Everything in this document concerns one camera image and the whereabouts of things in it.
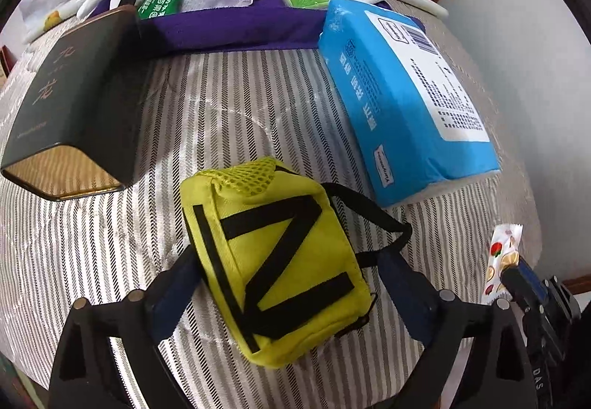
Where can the purple towel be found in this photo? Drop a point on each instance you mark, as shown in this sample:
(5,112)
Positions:
(240,28)

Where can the blue tissue pack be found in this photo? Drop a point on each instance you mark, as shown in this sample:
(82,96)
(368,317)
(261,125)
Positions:
(401,90)

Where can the fruit print snack packet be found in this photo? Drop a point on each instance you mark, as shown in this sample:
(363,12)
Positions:
(501,252)

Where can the striped mattress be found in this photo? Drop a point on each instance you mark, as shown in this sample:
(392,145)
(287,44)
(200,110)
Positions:
(184,113)

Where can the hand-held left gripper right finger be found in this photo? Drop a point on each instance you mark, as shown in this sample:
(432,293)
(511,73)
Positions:
(411,298)

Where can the dark rectangular box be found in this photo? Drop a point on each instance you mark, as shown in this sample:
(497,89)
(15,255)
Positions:
(78,104)

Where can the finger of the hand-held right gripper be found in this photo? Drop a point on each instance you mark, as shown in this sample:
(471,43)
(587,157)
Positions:
(515,286)
(533,277)

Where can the white paper roll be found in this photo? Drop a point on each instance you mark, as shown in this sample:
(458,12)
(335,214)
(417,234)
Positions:
(427,5)

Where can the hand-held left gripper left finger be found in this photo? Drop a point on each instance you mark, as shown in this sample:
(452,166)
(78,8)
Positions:
(173,298)

